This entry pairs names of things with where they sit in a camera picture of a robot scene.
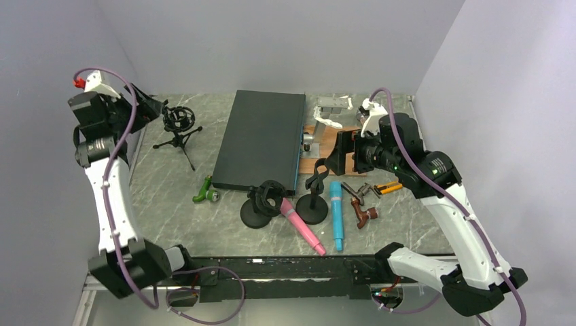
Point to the black flat box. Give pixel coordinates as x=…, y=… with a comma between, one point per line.
x=262, y=141

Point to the black base frame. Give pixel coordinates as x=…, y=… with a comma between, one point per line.
x=283, y=277

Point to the wooden board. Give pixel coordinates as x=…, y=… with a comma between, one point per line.
x=322, y=150

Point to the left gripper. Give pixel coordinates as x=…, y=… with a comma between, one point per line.
x=147, y=110

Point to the black clip microphone stand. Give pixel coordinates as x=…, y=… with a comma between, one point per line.
x=312, y=208

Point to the yellow utility knife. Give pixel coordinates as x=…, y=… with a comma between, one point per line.
x=387, y=188

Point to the pink microphone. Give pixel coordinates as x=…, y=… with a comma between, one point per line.
x=287, y=210

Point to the grey metal pipe fitting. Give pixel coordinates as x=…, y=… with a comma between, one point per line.
x=361, y=192

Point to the silver mesh glitter microphone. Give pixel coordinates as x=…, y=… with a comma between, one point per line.
x=360, y=117

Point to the brown pipe fitting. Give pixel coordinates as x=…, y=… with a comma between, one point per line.
x=363, y=216

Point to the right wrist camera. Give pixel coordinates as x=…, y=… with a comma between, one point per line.
x=373, y=112

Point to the green pipe fitting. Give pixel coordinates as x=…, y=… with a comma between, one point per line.
x=206, y=193

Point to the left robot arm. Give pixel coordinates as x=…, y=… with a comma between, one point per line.
x=126, y=262

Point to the black shock mount stand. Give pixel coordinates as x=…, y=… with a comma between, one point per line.
x=264, y=202

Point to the metal bracket fixture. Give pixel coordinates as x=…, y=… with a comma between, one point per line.
x=323, y=108

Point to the black tripod microphone stand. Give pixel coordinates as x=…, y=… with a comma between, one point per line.
x=179, y=121

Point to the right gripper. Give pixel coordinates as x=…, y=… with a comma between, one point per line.
x=348, y=142

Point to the blue microphone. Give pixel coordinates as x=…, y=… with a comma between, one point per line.
x=335, y=194

